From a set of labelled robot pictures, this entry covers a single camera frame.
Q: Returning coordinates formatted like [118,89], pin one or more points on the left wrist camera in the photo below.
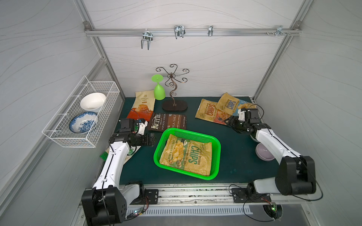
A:
[142,125]

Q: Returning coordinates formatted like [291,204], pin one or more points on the orange cheddar chips bag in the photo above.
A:
[143,106]

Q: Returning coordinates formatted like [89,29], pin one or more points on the dark metal ornament stand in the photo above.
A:
[174,105]

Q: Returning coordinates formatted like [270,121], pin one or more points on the white ceramic bowl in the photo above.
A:
[93,102]

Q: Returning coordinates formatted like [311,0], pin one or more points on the green plastic basket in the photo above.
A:
[190,135]

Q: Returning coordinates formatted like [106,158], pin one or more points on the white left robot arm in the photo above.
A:
[105,203]

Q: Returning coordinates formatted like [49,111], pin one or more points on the pink round bowl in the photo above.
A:
[263,153]

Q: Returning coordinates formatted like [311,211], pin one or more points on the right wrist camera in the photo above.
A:
[241,113]

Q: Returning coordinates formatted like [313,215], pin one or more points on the white wire wall basket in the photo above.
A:
[58,130]

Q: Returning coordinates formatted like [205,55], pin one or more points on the green-label kettle chips bag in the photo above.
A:
[187,155]

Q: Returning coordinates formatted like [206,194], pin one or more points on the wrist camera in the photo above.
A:
[241,113]
[142,125]

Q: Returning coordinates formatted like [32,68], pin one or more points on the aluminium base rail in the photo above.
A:
[203,200]

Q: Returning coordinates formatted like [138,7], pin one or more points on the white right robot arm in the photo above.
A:
[296,172]

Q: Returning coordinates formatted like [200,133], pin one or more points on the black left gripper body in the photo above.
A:
[150,139]

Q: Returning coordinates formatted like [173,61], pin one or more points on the small metal hook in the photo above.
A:
[210,31]

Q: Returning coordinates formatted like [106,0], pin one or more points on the aluminium top rail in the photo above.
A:
[202,32]

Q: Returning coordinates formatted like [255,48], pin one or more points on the metal double hook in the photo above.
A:
[147,37]

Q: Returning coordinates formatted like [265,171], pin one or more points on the metal corner hook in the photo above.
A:
[278,32]

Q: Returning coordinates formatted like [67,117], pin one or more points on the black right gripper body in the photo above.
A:
[233,122]

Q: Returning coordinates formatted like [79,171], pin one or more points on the blue Sea Salt chips bag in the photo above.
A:
[230,105]

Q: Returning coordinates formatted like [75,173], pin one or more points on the metal clip hook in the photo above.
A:
[179,31]

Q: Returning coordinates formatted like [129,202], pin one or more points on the blue patterned ceramic bowl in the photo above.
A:
[83,122]

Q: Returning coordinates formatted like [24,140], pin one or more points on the green plastic wine glass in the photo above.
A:
[159,91]

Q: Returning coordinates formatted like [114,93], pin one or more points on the brown Kettle chips bag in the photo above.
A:
[161,122]

